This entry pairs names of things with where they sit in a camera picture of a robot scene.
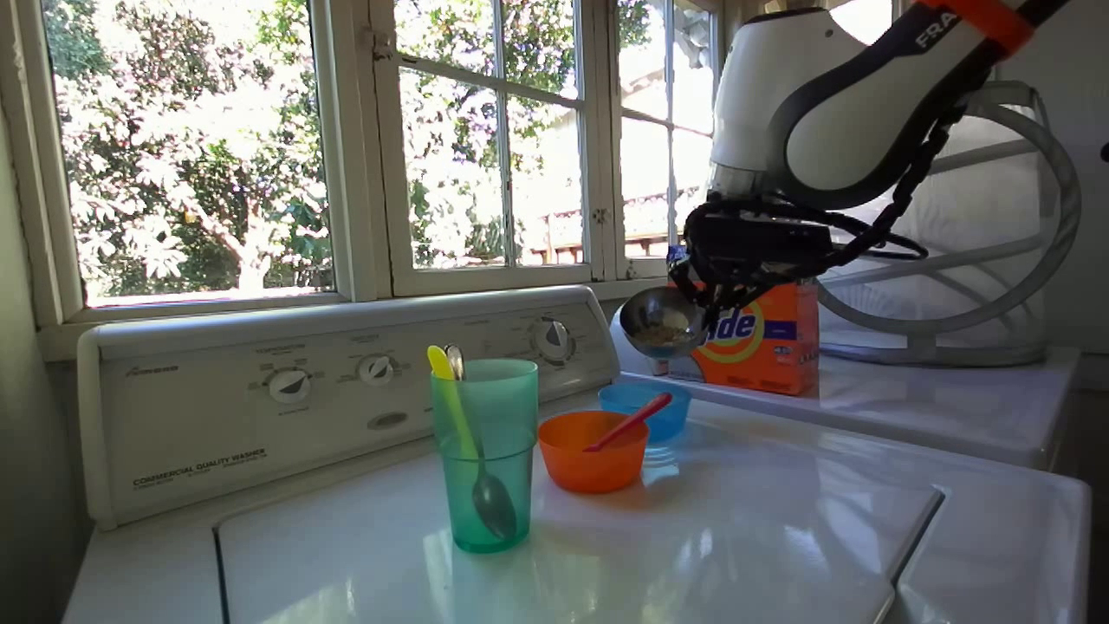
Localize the white washer control panel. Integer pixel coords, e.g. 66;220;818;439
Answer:
74;283;622;529

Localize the yellow-green handled spoon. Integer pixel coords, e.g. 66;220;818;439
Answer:
424;344;521;539

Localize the white washing machine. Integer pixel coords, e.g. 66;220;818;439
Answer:
63;391;1096;624

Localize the white washer dial knob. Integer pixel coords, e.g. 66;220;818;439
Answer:
359;351;404;391
530;314;579;367
265;365;317;404

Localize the white washer lid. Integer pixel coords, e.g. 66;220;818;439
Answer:
213;395;950;624

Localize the white framed window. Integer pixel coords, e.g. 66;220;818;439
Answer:
0;0;743;365

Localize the orange velcro strap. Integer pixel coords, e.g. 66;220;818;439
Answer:
917;0;1038;54

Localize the silver metal bowl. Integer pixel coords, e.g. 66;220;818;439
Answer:
616;283;707;361

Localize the green translucent plastic cup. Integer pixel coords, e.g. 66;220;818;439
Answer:
428;355;545;553

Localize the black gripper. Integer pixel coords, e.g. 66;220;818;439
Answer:
665;204;837;309

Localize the orange Tide detergent box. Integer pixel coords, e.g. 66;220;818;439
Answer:
690;277;826;399

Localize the orange plastic bowl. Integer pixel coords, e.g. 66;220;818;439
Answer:
539;410;651;500

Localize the blue plastic bowl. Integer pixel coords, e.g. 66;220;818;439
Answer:
598;379;692;447

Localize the black braided cable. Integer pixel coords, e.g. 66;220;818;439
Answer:
808;97;965;271

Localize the white dryer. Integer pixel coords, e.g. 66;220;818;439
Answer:
606;306;1086;471

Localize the red plastic spoon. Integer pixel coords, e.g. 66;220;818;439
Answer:
587;391;675;455

